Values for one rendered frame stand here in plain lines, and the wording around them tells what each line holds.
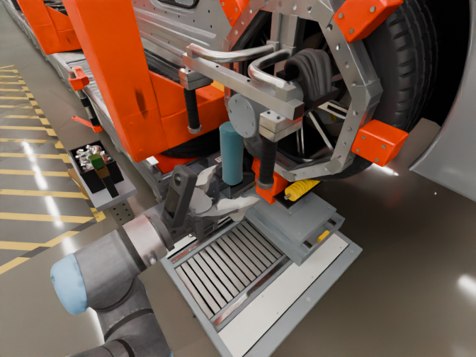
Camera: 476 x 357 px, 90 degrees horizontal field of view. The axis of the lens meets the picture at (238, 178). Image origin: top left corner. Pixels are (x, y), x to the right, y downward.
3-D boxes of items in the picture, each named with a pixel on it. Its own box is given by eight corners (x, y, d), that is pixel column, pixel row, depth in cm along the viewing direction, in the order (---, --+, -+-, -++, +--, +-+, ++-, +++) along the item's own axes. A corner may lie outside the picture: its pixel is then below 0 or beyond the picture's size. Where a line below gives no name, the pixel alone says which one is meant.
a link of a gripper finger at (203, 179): (209, 176, 62) (195, 202, 55) (207, 159, 58) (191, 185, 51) (220, 178, 61) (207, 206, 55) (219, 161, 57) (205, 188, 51)
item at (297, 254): (340, 227, 133) (346, 217, 126) (298, 268, 116) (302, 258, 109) (274, 179, 160) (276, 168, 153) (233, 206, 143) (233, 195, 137)
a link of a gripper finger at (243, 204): (258, 212, 53) (217, 215, 53) (259, 194, 49) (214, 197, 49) (260, 224, 51) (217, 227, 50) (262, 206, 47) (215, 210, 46)
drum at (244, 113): (302, 123, 79) (311, 81, 69) (255, 149, 69) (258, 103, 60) (271, 108, 87) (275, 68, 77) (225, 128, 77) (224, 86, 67)
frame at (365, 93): (337, 199, 82) (422, 6, 44) (326, 208, 79) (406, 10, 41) (236, 132, 112) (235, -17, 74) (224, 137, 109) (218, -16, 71)
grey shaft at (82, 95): (104, 132, 207) (76, 73, 172) (97, 134, 204) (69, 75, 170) (100, 127, 212) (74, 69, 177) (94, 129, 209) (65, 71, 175)
